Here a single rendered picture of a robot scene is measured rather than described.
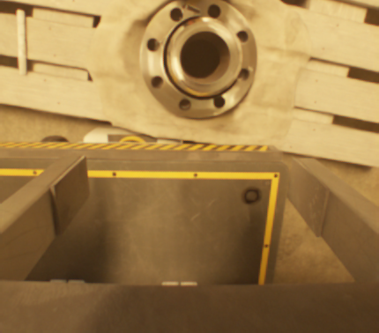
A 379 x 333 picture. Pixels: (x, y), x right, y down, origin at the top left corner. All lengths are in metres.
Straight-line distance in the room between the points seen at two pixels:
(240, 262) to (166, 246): 0.17
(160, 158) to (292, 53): 0.38
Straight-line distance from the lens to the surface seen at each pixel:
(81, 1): 0.71
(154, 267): 0.65
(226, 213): 0.57
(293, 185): 0.16
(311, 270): 1.20
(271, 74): 0.67
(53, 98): 0.74
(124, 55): 0.63
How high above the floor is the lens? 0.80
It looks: 73 degrees down
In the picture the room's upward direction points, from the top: 177 degrees clockwise
